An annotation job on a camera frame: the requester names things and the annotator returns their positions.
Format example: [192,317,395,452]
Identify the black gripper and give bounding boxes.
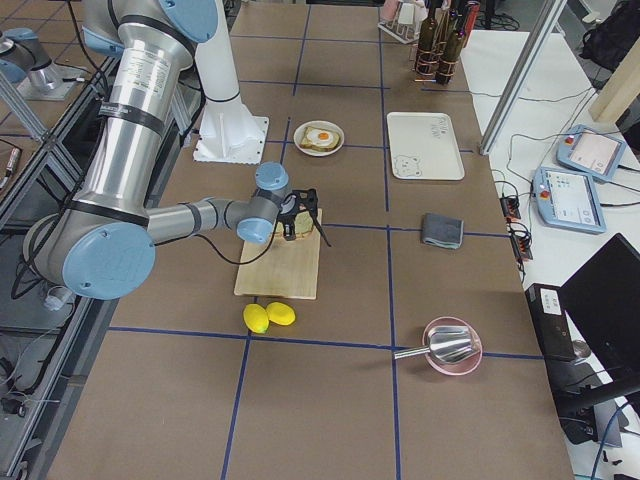
[277,188,331,247]

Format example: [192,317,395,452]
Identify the bread slice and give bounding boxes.
[299,126,341,152]
[274,211,314,240]

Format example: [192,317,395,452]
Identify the aluminium frame post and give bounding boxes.
[479,0,567,155]

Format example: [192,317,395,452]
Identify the fried egg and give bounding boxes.
[302,127,339,148]

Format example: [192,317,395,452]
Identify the teach pendant near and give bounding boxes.
[533,166,607,234]

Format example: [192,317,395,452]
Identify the metal scoop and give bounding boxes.
[394,325,480,365]

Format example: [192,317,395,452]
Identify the pink bowl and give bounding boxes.
[422,316,483,376]

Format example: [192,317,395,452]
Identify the wooden cutting board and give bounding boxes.
[234,228,321,300]

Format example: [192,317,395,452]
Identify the cream bear tray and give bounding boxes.
[386,112,465,181]

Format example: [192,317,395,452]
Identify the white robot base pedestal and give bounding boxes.
[194,1,269,165]

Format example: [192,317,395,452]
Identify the dark wine bottle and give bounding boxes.
[415,0,441,76]
[435,10,468,85]

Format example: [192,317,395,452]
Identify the copper wire bottle rack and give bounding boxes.
[413,8,452,83]

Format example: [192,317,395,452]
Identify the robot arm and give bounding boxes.
[1,27,85,101]
[23,1,318,300]

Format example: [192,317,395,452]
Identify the cream round plate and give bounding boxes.
[293,120,345,157]

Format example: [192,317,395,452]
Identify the grey folded cloth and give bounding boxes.
[421,213,464,249]

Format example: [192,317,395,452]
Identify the teach pendant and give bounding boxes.
[556,124,626,182]
[533,166,607,234]

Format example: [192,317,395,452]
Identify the black computer monitor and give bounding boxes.
[560,233,639,373]

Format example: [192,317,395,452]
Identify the black box device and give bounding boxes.
[525,283,575,362]

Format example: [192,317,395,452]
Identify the yellow lemon outer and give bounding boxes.
[243,303,270,334]

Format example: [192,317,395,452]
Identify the white wire cup rack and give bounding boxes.
[378,0,427,44]

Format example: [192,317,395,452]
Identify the teach pendant far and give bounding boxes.
[556,124,626,182]

